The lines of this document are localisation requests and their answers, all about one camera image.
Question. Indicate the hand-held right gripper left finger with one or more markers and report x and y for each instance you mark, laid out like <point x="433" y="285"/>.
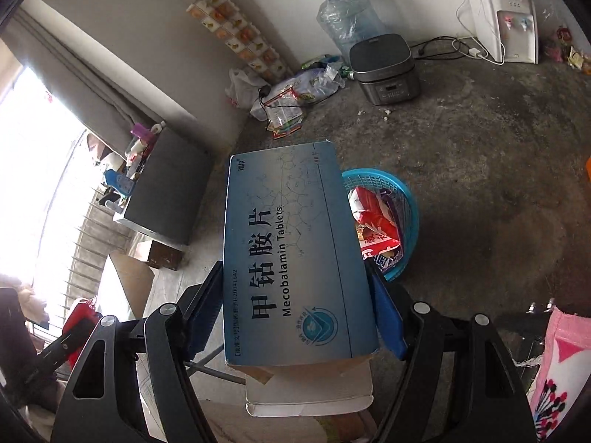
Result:
<point x="205" y="314"/>

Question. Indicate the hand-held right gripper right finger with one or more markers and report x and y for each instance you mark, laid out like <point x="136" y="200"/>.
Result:
<point x="390" y="318"/>

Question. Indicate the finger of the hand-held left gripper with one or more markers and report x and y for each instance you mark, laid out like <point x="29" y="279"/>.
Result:
<point x="64" y="346"/>

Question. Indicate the red and white snack bag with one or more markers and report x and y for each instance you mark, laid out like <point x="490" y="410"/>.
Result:
<point x="374" y="230"/>

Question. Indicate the blue plastic basket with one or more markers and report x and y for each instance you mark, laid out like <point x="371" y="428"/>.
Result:
<point x="410" y="221"/>

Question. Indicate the blue and white medicine box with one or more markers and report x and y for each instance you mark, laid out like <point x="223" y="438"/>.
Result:
<point x="295" y="249"/>

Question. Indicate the red plastic item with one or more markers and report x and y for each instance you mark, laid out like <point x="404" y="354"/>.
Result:
<point x="82" y="316"/>

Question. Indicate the brown wooden box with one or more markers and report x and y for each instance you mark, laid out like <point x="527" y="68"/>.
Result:
<point x="166" y="254"/>

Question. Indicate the cardboard sheet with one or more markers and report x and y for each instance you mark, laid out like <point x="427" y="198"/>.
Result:
<point x="127" y="286"/>

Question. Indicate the metal window railing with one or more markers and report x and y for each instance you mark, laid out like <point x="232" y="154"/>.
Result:
<point x="87" y="240"/>

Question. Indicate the grey cabinet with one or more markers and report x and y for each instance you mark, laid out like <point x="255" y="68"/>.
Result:
<point x="171" y="189"/>

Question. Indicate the blue detergent bottle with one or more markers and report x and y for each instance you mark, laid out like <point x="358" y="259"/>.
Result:
<point x="117" y="182"/>

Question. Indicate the pink printed cloth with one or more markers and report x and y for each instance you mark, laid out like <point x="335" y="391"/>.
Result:
<point x="561" y="378"/>

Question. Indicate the purple bottle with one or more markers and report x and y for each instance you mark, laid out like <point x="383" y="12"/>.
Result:
<point x="141" y="131"/>

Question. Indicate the white plastic bag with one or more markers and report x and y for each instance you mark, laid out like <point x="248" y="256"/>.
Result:
<point x="244" y="90"/>

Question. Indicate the pile of plastic packets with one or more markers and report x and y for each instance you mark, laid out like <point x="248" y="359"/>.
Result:
<point x="300" y="92"/>

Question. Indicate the grey rice cooker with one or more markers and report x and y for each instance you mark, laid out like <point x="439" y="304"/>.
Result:
<point x="383" y="69"/>

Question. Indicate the fruit patterned board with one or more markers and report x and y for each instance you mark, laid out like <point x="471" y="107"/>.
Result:
<point x="235" y="32"/>

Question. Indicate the large blue water jug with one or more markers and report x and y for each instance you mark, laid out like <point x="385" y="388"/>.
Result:
<point x="351" y="14"/>

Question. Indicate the white water dispenser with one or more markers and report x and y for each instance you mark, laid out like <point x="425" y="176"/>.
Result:
<point x="498" y="18"/>

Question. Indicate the colourful snack packets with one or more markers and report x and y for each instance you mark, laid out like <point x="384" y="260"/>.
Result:
<point x="565" y="50"/>

